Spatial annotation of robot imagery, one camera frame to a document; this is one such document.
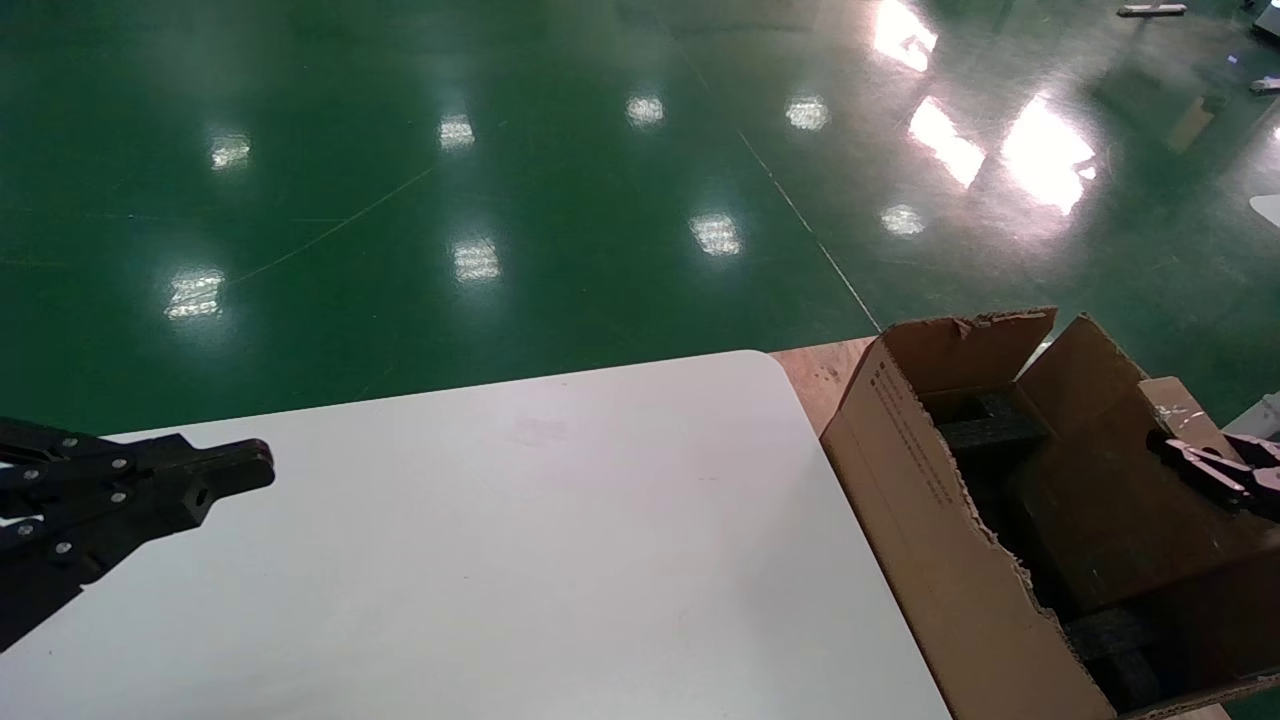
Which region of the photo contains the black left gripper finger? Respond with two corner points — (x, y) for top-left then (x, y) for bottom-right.
(0, 414), (276, 522)
(0, 461), (277, 653)

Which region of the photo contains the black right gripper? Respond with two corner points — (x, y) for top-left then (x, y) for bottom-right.
(1148, 431), (1280, 522)

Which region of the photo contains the thin cardboard box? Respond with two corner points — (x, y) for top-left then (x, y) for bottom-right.
(1010, 376), (1280, 617)

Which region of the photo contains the big open cardboard box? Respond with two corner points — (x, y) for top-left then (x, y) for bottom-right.
(819, 307), (1280, 720)

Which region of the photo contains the black foam block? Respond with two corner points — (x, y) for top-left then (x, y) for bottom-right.
(1064, 604), (1183, 714)
(934, 389), (1047, 457)

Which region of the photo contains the wooden base board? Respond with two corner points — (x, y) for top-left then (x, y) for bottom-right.
(769, 337), (882, 437)

